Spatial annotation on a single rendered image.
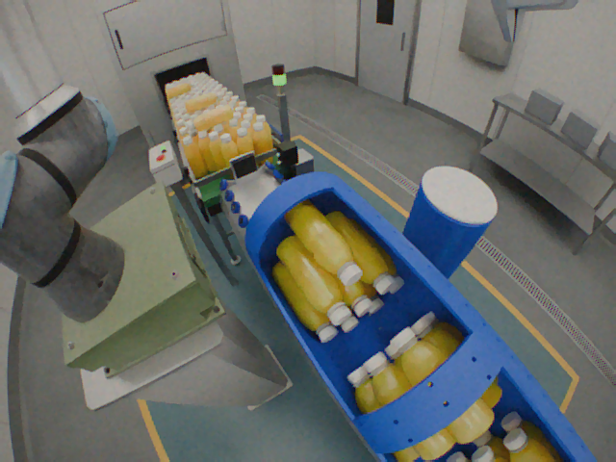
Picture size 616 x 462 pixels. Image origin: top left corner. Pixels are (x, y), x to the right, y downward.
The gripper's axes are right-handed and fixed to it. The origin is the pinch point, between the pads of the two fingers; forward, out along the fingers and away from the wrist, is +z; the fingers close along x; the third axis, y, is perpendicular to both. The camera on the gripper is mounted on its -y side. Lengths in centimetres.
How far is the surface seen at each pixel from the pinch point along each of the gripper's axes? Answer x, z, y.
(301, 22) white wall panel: 250, 23, -511
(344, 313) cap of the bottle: -18.8, 39.3, -4.8
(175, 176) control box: -43, 38, -83
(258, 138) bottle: -6, 41, -83
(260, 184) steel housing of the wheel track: -15, 53, -71
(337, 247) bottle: -13.9, 32.5, -12.8
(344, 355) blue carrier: -23, 53, -1
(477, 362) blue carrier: -10.0, 30.8, 14.9
